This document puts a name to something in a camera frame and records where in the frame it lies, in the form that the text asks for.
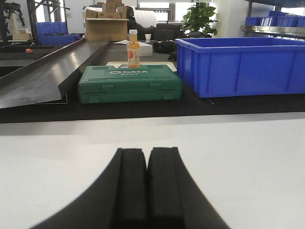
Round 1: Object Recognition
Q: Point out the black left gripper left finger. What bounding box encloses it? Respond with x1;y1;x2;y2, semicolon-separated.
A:
34;148;148;229

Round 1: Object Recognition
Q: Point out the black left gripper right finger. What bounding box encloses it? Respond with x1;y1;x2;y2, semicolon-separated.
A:
148;147;228;229

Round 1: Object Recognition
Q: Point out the green SATA tool case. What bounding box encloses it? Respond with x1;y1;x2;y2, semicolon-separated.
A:
78;64;183;104

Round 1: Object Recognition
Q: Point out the black slanted metal guide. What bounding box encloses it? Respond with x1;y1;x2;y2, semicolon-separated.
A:
0;39;110;108

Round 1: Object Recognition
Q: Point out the large blue plastic bin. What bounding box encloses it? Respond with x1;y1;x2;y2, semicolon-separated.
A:
176;37;305;98

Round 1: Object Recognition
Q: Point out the orange juice bottle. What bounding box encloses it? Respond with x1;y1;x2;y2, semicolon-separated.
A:
127;30;140;68

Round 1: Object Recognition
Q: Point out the white rectangular box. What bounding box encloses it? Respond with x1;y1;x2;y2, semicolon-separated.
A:
139;42;153;57

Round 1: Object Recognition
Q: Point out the white paper cup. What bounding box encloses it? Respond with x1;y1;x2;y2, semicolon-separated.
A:
145;34;152;42

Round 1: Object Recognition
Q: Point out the large open cardboard box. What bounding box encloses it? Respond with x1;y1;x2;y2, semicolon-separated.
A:
84;18;128;42

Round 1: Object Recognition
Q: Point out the green potted plant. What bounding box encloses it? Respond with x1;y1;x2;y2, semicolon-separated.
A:
181;1;218;38

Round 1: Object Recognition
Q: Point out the blue bin on left table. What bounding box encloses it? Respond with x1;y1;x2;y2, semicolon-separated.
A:
35;21;81;46

